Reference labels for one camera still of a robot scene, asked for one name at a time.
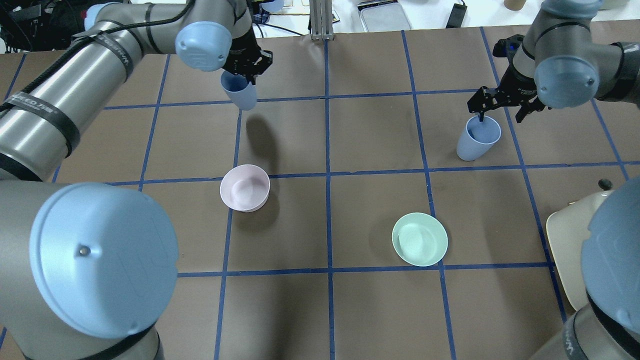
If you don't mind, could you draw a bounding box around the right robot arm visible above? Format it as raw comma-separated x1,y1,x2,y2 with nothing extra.
467,0,639,360

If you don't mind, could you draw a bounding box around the green bowl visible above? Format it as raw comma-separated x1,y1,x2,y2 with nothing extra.
391,212,450,267

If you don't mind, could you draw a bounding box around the black power adapter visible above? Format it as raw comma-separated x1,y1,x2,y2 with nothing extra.
445,1,467,28

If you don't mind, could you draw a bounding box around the cream toaster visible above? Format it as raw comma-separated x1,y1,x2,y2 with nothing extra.
545,190,613,311

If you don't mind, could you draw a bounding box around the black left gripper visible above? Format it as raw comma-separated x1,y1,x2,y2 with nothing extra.
222,28,274,86

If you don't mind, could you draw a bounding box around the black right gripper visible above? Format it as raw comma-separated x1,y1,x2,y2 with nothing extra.
467,64,547,124

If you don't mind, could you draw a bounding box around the pink bowl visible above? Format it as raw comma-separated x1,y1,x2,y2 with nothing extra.
219,164,271,213

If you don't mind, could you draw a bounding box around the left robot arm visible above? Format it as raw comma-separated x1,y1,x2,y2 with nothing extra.
1,0,272,360

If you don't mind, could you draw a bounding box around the grey kitchen scale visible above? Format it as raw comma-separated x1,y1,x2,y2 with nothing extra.
357,0,412,33

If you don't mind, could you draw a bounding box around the blue cup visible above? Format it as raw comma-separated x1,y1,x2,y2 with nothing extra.
455,115,502,162
220,70,258,111

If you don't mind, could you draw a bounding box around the aluminium frame post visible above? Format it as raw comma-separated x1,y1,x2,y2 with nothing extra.
309,0,335,42

